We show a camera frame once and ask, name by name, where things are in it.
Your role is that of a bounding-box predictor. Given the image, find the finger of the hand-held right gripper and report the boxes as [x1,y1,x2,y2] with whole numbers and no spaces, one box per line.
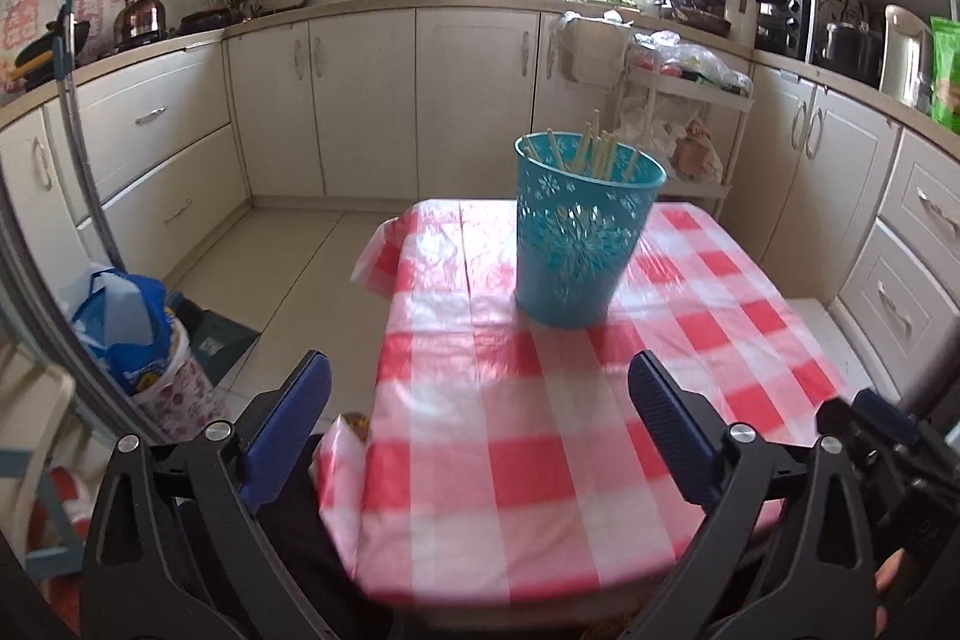
[816,396,908,483]
[853,387,925,453]

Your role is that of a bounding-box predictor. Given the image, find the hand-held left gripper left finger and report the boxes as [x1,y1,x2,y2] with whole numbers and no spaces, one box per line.
[81,349,332,640]

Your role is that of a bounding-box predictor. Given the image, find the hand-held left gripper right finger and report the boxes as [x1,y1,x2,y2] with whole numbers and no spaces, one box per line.
[628,349,878,640]

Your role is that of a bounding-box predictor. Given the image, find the teal perforated plastic basket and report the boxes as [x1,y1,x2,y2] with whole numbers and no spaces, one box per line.
[514,130,667,330]

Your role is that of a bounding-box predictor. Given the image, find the bundle of wooden chopsticks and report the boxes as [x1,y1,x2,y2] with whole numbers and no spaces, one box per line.
[525,110,642,180]

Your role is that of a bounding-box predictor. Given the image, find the person's right hand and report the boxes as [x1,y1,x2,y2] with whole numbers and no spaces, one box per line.
[874,550,912,615]

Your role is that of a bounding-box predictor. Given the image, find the red checkered plastic tablecloth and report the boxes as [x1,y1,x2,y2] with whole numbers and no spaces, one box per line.
[311,199,860,607]

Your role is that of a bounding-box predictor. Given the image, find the floral pattern waste bin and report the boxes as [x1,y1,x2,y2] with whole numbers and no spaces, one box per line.
[131,317,226,442]

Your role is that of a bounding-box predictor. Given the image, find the dark grey floor mat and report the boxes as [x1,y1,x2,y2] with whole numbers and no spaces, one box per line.
[169,295,262,390]

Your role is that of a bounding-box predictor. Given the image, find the blue plastic bag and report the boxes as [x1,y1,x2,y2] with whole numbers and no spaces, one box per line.
[58,265,188,397]

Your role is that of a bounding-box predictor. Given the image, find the white printed plastic bag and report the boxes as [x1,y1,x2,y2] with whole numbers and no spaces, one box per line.
[619,92,725,184]

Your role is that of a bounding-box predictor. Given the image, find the white trolley cart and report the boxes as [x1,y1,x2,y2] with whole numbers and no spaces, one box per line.
[615,29,755,221]

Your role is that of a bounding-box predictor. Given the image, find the cream lower kitchen cabinets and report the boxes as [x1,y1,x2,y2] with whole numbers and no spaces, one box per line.
[0,0,960,386]

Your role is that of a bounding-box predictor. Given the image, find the green snack packet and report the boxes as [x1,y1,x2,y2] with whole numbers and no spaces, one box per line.
[928,15,960,133]

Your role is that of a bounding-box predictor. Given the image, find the black cooking pot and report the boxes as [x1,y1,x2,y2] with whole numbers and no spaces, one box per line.
[816,19,884,79]

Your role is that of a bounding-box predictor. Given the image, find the clear crumpled plastic bag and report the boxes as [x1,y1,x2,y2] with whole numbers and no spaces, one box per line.
[630,31,753,90]

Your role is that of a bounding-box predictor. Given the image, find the white hanging cloth bag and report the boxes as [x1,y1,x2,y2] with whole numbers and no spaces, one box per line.
[555,14,627,86]

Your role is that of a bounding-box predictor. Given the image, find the black toaster oven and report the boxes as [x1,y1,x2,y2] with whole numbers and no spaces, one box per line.
[750,0,815,60]

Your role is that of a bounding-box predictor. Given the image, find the white plastic jug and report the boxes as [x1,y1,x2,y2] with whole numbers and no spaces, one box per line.
[724,0,758,49]

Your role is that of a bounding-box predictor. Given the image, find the black stove pan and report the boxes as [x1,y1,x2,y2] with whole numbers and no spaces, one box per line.
[180,8,248,30]

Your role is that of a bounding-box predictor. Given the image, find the steel whistling kettle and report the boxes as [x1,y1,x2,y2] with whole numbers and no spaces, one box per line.
[112,0,167,41]

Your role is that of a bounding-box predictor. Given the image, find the black wok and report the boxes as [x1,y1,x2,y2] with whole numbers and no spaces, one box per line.
[7,21,91,86]

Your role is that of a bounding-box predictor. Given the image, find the wooden shelf with blue frame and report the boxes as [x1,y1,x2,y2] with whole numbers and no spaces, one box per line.
[0,340,98,581]

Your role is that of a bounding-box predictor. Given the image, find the mop with grey handle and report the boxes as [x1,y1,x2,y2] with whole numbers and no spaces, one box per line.
[52,0,125,270]

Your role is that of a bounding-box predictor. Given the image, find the pink wall stickers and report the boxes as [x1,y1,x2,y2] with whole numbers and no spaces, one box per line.
[0,0,162,86]

